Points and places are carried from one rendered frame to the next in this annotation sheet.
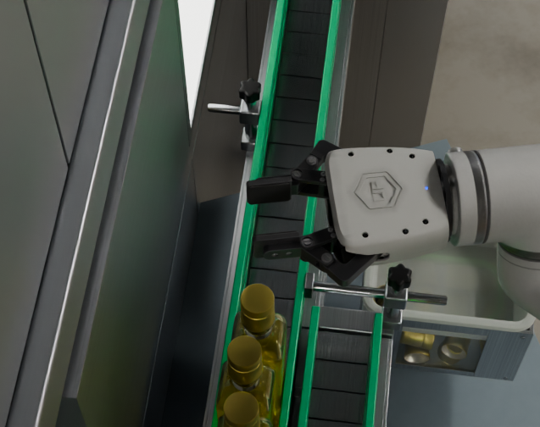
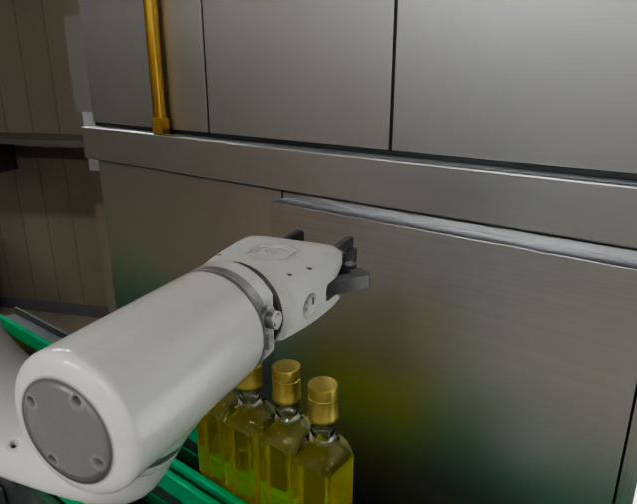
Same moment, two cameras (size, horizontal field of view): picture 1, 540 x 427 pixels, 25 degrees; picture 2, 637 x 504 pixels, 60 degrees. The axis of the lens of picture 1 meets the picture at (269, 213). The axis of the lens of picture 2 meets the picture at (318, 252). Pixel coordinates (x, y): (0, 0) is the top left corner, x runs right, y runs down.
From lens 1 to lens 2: 1.21 m
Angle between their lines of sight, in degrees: 88
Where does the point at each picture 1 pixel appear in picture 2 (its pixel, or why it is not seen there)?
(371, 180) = (287, 253)
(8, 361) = (270, 112)
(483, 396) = not seen: outside the picture
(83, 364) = (286, 204)
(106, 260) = (346, 216)
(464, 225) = not seen: hidden behind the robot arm
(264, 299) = (318, 385)
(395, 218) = (237, 252)
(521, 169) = (177, 287)
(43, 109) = (379, 55)
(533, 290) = not seen: hidden behind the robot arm
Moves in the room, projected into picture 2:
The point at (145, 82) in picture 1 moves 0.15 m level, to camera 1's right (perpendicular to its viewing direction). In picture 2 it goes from (497, 245) to (453, 292)
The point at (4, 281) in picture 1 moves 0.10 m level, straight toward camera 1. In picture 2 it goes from (289, 68) to (214, 68)
